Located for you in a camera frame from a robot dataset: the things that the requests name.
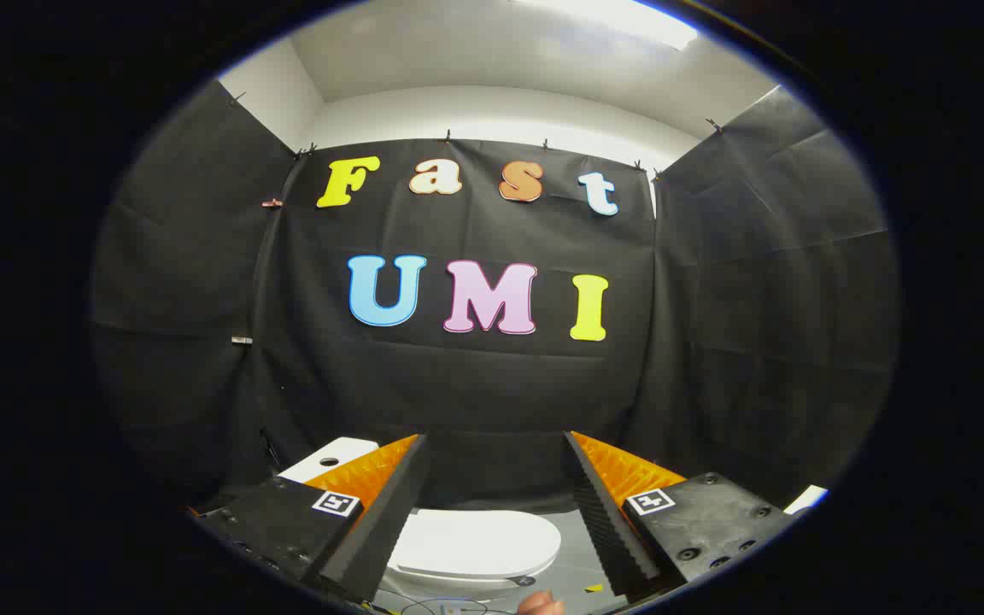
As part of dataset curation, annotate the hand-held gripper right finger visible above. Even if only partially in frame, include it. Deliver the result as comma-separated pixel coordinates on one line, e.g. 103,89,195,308
562,431,800,603

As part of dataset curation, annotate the light board panel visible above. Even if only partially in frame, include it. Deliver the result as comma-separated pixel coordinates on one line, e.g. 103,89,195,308
786,484,829,516

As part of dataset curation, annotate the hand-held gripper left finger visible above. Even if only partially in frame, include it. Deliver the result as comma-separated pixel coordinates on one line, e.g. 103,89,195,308
189,434,429,606

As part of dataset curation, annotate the row of small black clips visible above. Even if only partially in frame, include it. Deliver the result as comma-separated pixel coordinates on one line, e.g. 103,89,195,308
231,90,725,185

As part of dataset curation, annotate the black backdrop cloth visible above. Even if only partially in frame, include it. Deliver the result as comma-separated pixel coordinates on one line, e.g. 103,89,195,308
91,81,899,515

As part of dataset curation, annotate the white toilet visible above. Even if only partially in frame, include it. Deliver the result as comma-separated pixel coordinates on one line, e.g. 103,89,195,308
278,437,548,603

